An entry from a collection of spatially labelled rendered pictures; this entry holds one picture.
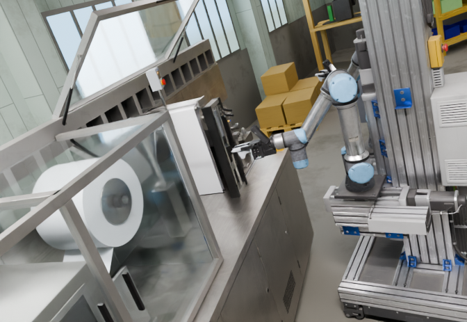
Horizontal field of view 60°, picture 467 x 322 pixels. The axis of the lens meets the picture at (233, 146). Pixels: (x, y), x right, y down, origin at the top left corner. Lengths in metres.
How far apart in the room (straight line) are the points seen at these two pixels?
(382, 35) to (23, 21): 2.75
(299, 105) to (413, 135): 3.29
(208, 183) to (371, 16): 1.24
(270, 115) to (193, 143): 3.30
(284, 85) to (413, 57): 3.99
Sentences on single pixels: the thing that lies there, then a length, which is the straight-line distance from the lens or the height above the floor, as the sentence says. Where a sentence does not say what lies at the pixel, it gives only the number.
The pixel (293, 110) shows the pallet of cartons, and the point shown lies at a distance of 5.42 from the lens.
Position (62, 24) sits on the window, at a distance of 4.28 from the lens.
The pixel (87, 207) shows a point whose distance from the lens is 1.19.
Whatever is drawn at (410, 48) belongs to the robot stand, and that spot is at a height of 1.46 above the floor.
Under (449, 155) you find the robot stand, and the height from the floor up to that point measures 0.93.
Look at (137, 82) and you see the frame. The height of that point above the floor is 1.63.
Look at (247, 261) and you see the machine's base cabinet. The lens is 1.97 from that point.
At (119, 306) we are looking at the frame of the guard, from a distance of 1.27.
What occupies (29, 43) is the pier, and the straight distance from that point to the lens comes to 3.74.
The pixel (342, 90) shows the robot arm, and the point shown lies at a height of 1.41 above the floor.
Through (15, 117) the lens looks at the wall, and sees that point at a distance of 3.89.
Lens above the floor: 1.92
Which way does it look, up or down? 20 degrees down
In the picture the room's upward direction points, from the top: 18 degrees counter-clockwise
